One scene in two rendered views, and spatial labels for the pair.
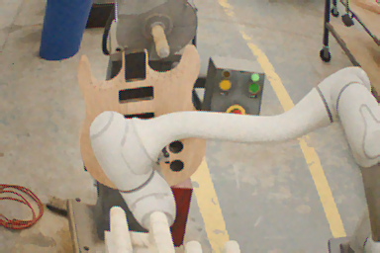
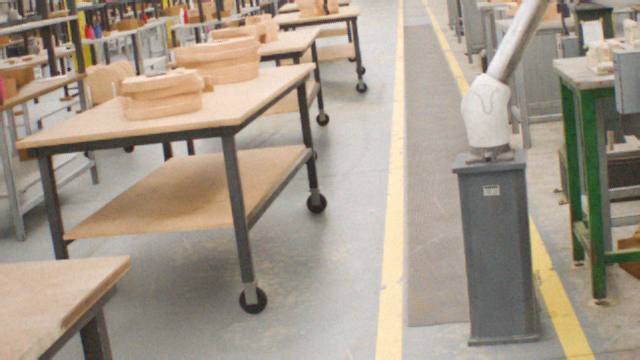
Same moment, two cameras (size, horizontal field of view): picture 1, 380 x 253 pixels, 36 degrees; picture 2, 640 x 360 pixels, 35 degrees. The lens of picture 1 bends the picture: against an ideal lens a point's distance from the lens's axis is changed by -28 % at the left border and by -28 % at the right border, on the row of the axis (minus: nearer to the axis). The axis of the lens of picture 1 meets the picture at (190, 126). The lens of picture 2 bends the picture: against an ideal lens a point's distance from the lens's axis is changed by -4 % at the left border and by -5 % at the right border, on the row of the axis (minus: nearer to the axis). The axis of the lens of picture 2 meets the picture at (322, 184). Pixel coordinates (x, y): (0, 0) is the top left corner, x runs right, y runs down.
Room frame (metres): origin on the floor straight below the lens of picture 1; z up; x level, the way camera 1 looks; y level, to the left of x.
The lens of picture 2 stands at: (5.53, -0.09, 1.49)
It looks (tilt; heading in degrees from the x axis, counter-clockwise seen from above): 12 degrees down; 198
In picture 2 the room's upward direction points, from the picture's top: 7 degrees counter-clockwise
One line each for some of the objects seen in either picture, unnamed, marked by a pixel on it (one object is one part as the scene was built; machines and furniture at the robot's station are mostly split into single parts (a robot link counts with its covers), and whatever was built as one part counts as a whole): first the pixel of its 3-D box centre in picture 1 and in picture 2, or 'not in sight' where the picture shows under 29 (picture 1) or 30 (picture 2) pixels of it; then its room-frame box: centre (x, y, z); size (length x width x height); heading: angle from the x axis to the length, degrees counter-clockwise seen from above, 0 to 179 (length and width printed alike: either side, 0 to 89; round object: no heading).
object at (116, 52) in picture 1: (142, 37); not in sight; (2.29, 0.20, 1.11); 0.36 x 0.24 x 0.04; 13
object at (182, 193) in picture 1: (167, 196); not in sight; (2.33, 0.04, 0.49); 0.25 x 0.12 x 0.37; 13
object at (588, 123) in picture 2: not in sight; (593, 198); (1.39, -0.34, 0.45); 0.05 x 0.05 x 0.90; 13
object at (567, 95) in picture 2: not in sight; (573, 170); (0.85, -0.46, 0.45); 0.05 x 0.05 x 0.90; 13
